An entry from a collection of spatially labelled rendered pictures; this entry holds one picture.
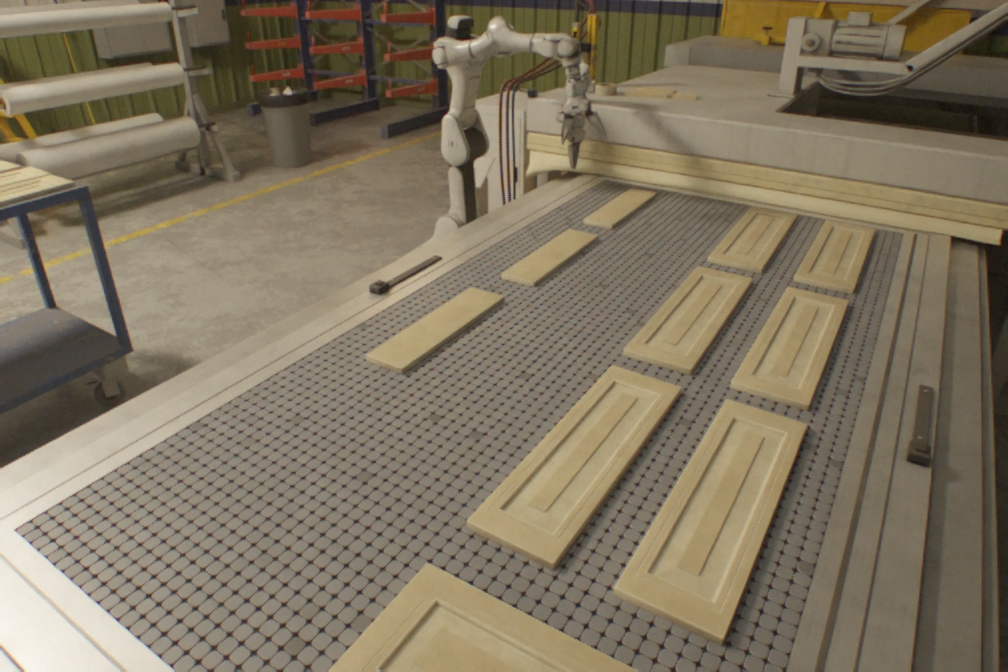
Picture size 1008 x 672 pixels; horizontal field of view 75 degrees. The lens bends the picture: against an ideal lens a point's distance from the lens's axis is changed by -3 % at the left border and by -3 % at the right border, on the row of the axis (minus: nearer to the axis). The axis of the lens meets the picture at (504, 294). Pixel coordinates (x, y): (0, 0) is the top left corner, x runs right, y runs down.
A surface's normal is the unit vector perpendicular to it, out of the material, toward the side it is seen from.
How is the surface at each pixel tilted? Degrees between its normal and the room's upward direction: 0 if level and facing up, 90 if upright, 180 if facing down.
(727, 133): 90
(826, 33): 90
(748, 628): 0
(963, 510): 0
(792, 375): 11
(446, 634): 0
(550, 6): 90
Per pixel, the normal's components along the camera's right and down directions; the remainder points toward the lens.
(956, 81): -0.54, 0.38
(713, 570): 0.16, -0.83
